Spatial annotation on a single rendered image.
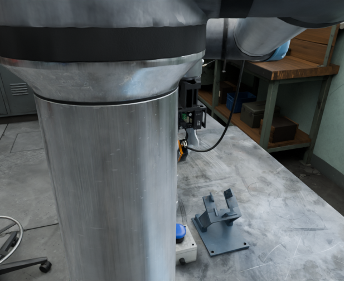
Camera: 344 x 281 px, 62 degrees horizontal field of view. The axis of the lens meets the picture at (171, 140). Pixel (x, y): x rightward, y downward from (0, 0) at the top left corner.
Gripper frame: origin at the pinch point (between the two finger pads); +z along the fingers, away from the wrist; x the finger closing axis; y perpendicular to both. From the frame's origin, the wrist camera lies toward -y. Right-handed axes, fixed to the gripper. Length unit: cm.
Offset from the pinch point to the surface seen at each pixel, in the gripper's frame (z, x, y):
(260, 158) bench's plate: 16.9, 35.3, -13.3
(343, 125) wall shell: 50, 155, -83
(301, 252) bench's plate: 17.1, 21.0, 26.5
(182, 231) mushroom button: 9.7, -6.1, 19.0
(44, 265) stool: 92, -56, -58
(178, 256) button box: 14.3, -7.6, 21.3
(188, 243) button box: 12.6, -4.9, 20.1
